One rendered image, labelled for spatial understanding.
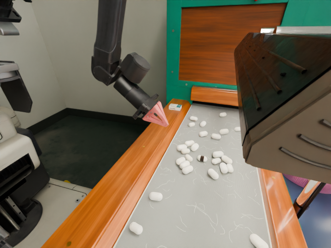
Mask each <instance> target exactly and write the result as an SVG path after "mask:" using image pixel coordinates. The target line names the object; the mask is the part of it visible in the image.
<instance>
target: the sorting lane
mask: <svg viewBox="0 0 331 248"><path fill-rule="evenodd" d="M224 112H225V113H226V114H227V115H226V116H224V117H220V113H224ZM191 116H194V117H197V118H198V120H197V121H192V120H190V117H191ZM202 121H205V122H206V125H205V126H204V127H201V126H200V123H201V122H202ZM189 123H195V126H192V127H189V126H188V124H189ZM236 127H240V120H239V111H233V110H226V109H219V108H211V107H204V106H197V105H191V107H190V109H189V111H188V112H187V114H186V116H185V118H184V120H183V122H182V123H181V125H180V127H179V129H178V131H177V132H176V134H175V136H174V138H173V140H172V141H171V143H170V145H169V147H168V149H167V151H166V152H165V154H164V156H163V158H162V160H161V161H160V163H159V165H158V167H157V169H156V171H155V172H154V174H153V176H152V178H151V180H150V181H149V183H148V185H147V187H146V189H145V190H144V192H143V194H142V196H141V198H140V199H139V201H138V203H137V205H136V207H135V209H134V210H133V212H132V214H131V216H130V218H129V219H128V221H127V223H126V225H125V227H124V229H123V230H122V232H121V234H120V236H119V238H118V239H117V241H116V243H115V245H114V247H113V248H256V247H255V246H254V245H253V244H252V243H251V241H250V235H251V234H256V235H258V236H259V237H260V238H261V239H262V240H264V241H265V242H266V243H267V245H268V247H269V248H272V244H271V239H270V233H269V228H268V223H267V218H266V212H265V205H264V200H263V194H262V189H261V184H260V178H259V173H258V168H257V167H253V166H251V165H250V164H247V163H245V159H244V158H243V151H242V143H241V132H240V131H235V130H234V129H235V128H236ZM221 129H228V130H229V132H228V134H220V130H221ZM202 131H206V132H207V135H206V136H203V137H200V136H199V133H200V132H202ZM213 133H215V134H219V135H221V138H220V139H213V138H212V137H211V135H212V134H213ZM191 140H193V141H194V143H197V144H198V145H199V147H198V149H197V150H196V151H192V150H191V146H189V147H187V149H189V150H190V152H189V153H188V155H190V156H191V157H192V158H193V160H192V161H191V162H190V165H191V166H192V167H193V170H192V172H189V173H188V174H184V173H183V172H182V169H181V168H180V167H179V165H178V164H176V160H177V159H179V158H181V157H184V158H185V155H186V154H182V153H181V151H179V150H177V146H178V145H183V144H185V142H186V141H191ZM217 151H222V152H223V153H224V155H225V156H227V157H228V158H230V159H231V160H232V164H231V165H232V167H233V172H232V173H229V172H227V173H225V174H224V173H222V172H221V169H220V164H221V163H225V162H223V161H222V159H221V157H219V158H220V160H221V162H220V163H218V164H213V163H212V160H213V159H215V158H214V157H213V155H212V154H213V152H217ZM198 155H202V156H205V157H207V161H206V162H202V161H199V160H198V159H197V157H198ZM185 160H186V159H185ZM225 164H226V163H225ZM226 165H227V164H226ZM209 169H213V170H214V171H215V172H216V173H217V174H218V175H219V178H218V179H216V180H215V179H213V178H212V177H211V176H210V175H209V174H208V170H209ZM151 192H159V193H161V194H162V196H163V198H162V200H161V201H154V200H151V199H150V198H149V194H150V193H151ZM132 222H136V223H137V224H139V225H141V226H142V228H143V230H142V233H141V234H139V235H137V234H135V233H134V232H132V231H131V230H130V224H131V223H132Z"/></svg>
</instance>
